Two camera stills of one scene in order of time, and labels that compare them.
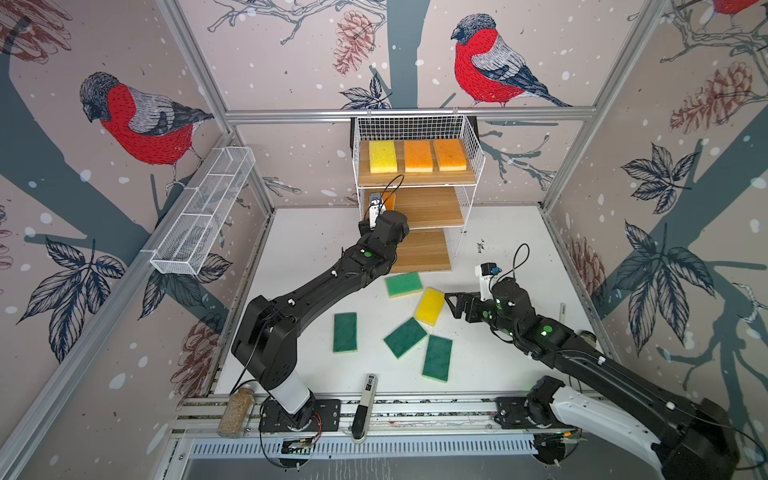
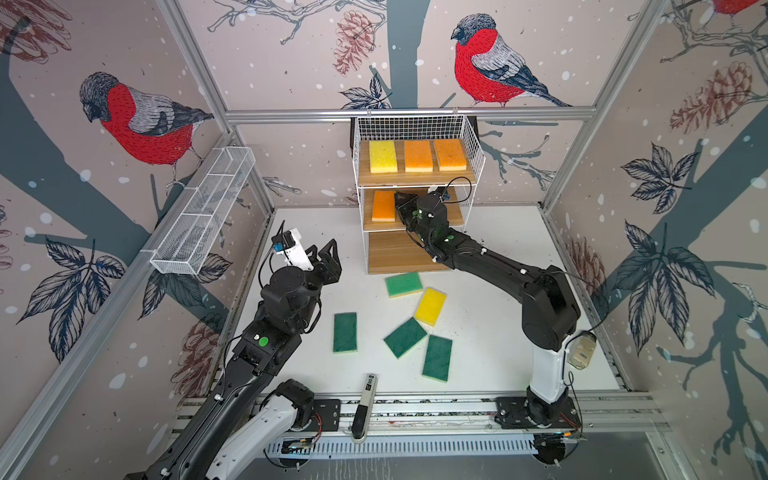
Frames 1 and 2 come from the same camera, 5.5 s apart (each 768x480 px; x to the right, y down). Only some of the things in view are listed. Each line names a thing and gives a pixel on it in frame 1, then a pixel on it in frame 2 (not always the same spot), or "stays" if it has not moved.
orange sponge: x=450 y=155 stays
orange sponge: x=418 y=156 stays
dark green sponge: x=437 y=358 stays
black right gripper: x=460 y=302 to x=411 y=205
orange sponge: x=391 y=202 stays
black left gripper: x=402 y=234 to x=329 y=268
